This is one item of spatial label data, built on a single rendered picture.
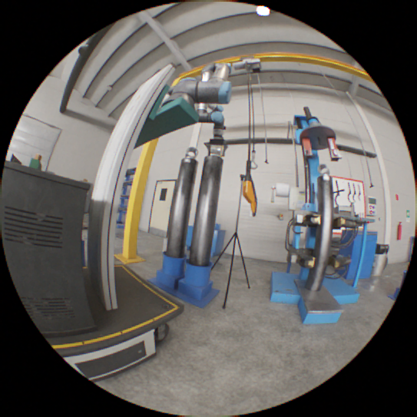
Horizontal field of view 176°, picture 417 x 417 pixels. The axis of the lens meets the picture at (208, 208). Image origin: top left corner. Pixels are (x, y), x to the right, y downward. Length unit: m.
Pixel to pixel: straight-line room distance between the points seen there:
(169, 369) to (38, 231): 0.80
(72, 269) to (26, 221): 0.19
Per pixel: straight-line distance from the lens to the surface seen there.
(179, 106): 0.66
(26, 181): 0.45
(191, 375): 0.87
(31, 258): 0.48
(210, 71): 1.38
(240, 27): 6.52
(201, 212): 1.26
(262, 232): 3.59
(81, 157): 10.26
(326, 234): 1.66
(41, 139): 10.48
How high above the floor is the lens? 0.79
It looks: 6 degrees up
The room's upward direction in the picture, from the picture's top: 8 degrees clockwise
